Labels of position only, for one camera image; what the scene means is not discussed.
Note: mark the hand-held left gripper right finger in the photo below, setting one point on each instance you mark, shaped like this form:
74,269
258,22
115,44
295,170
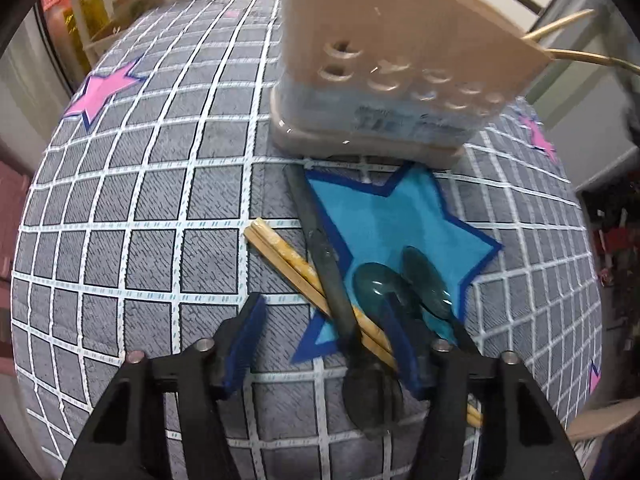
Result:
402,350

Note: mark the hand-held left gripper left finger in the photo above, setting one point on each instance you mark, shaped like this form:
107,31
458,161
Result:
245,340

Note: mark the beige plastic utensil holder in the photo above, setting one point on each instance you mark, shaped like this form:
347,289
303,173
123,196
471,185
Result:
400,20

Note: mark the stack of pink plastic stools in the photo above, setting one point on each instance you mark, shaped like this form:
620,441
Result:
12,195

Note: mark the yellow oil bottle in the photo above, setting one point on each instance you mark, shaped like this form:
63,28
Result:
97,10

